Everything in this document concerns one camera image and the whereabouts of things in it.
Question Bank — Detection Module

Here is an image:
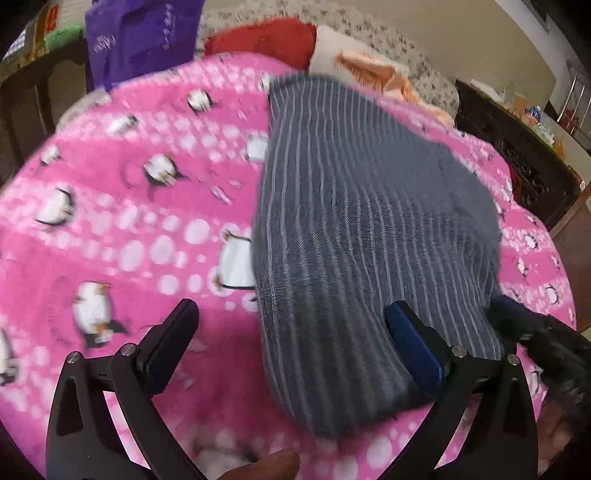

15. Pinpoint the person's right hand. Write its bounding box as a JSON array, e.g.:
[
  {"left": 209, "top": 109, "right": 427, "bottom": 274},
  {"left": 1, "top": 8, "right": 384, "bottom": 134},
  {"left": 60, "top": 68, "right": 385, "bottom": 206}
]
[{"left": 537, "top": 398, "right": 573, "bottom": 475}]

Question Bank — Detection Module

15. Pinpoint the person's left hand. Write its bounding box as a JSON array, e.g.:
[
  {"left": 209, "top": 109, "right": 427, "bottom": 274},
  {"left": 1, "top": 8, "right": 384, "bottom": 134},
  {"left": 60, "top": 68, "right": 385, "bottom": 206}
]
[{"left": 219, "top": 450, "right": 301, "bottom": 480}]

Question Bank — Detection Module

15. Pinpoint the dark carved wooden headboard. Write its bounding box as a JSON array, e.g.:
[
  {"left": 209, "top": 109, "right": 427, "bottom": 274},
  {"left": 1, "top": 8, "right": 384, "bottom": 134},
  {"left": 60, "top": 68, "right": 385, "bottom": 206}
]
[{"left": 456, "top": 80, "right": 581, "bottom": 229}]

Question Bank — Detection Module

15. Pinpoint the red heart cushion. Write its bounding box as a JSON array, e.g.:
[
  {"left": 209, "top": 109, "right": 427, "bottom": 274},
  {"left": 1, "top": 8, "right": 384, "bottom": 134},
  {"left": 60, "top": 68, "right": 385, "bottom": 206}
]
[{"left": 204, "top": 17, "right": 317, "bottom": 70}]

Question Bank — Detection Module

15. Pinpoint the purple tote bag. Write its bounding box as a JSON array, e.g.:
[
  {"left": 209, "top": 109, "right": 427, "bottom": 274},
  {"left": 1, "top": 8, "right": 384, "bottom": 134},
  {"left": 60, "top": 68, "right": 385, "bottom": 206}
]
[{"left": 85, "top": 0, "right": 204, "bottom": 91}]

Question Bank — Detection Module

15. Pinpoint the floral grey quilt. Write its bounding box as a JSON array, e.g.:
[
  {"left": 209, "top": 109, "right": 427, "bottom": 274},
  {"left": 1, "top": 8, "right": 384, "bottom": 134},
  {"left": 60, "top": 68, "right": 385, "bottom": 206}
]
[{"left": 195, "top": 0, "right": 460, "bottom": 116}]

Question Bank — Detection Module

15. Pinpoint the orange fringed cloth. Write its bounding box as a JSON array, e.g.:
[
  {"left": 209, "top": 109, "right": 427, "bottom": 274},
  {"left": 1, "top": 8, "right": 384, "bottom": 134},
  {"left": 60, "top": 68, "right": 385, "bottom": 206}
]
[{"left": 334, "top": 51, "right": 454, "bottom": 127}]

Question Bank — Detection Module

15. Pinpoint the white pillow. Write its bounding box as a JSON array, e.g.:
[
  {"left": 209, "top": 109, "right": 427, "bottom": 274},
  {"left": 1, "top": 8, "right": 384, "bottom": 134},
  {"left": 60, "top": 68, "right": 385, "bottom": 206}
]
[{"left": 308, "top": 25, "right": 410, "bottom": 85}]

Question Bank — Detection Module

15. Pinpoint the grey pinstriped suit jacket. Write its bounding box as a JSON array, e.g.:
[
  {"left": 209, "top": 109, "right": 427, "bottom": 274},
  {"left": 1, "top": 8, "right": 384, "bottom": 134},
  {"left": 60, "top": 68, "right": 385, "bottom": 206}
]
[{"left": 252, "top": 75, "right": 504, "bottom": 439}]

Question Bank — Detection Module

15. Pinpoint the dark wooden side table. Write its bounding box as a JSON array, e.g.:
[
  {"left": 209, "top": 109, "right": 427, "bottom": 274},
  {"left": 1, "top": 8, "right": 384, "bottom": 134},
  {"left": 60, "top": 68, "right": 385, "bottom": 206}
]
[{"left": 1, "top": 38, "right": 88, "bottom": 183}]

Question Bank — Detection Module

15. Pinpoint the pink penguin blanket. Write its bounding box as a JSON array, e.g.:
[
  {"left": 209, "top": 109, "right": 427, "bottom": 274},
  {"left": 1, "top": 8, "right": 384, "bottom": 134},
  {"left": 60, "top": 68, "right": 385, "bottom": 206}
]
[{"left": 0, "top": 51, "right": 578, "bottom": 480}]

